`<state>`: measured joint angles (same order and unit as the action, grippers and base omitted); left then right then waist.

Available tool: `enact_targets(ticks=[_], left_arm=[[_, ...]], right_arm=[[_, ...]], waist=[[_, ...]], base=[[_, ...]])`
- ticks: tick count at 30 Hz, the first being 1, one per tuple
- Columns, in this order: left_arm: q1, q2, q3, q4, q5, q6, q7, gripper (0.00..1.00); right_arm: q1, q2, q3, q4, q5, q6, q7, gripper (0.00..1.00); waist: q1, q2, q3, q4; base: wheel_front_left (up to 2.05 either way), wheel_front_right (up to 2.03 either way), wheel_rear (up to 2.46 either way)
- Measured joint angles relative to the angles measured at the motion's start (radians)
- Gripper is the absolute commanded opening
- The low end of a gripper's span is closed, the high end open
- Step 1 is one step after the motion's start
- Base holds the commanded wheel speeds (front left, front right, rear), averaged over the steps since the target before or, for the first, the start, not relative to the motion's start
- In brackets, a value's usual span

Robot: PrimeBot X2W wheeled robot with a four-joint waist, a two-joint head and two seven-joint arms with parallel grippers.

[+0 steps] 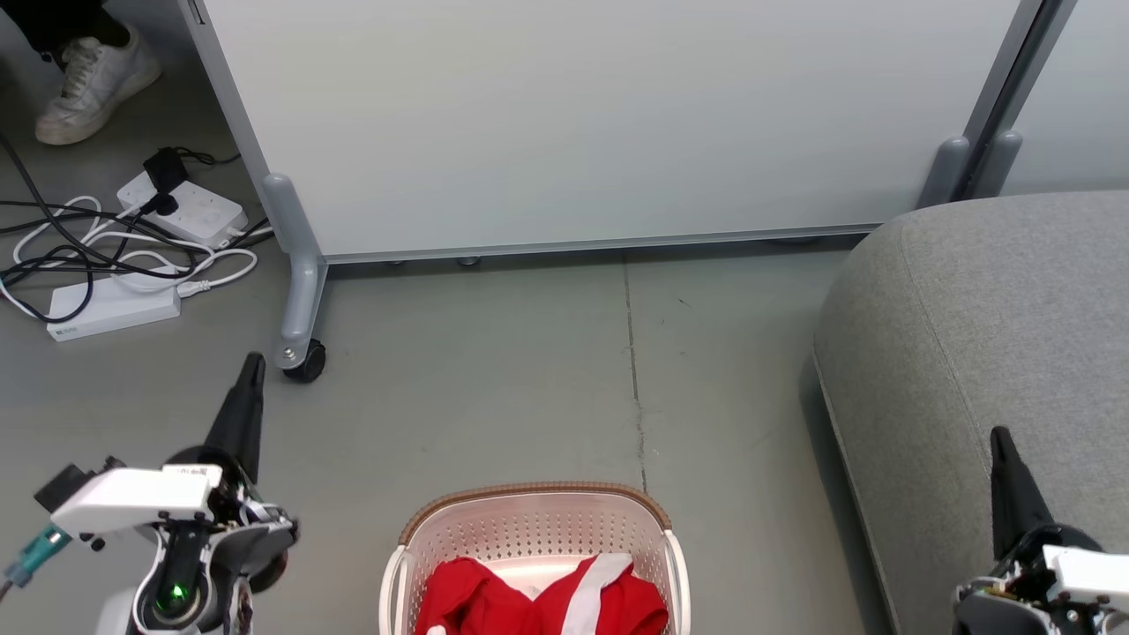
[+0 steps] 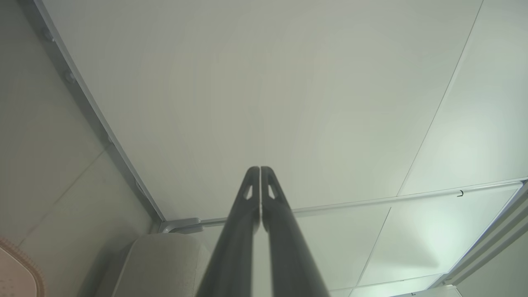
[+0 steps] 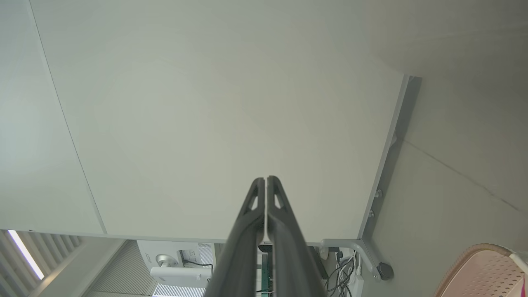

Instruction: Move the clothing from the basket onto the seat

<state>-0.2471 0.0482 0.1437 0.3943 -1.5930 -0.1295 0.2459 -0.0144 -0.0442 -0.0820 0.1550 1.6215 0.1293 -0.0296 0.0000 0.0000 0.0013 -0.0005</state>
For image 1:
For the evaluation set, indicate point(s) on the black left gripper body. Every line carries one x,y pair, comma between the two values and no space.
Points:
256,538

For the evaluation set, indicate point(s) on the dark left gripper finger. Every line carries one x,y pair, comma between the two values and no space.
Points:
240,414

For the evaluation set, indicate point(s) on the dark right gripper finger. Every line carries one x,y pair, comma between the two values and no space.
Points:
1013,494

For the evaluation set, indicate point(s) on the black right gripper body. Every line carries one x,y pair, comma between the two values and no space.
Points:
1005,608

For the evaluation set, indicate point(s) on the red and white garment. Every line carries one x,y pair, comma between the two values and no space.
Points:
494,608

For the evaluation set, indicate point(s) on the grey fabric sofa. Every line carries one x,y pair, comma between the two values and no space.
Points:
997,335

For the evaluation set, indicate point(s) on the black caster wheel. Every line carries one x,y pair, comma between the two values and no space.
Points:
306,362

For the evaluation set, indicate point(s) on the plain white power strip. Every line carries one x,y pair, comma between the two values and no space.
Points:
110,309

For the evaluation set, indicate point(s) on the white power strip with sockets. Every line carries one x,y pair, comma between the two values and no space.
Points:
207,212

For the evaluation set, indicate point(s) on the black power adapter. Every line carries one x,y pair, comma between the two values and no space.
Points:
165,168

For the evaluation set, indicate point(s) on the white laundry basket brown rim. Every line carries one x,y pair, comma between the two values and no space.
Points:
529,525

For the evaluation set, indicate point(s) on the white sneaker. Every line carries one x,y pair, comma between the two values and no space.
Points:
93,84

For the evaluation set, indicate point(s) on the black trouser leg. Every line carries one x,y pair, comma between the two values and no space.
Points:
48,19

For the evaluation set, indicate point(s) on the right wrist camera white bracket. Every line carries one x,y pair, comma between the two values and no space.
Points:
1094,569

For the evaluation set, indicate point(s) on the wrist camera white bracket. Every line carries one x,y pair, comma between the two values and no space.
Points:
132,498
1094,569

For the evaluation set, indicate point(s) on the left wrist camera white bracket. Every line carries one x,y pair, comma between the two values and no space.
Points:
132,498

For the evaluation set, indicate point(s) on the narrow white partition grey frame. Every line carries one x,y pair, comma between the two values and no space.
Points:
1076,97

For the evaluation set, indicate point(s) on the wide white partition grey frame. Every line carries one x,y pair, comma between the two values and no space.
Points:
600,115

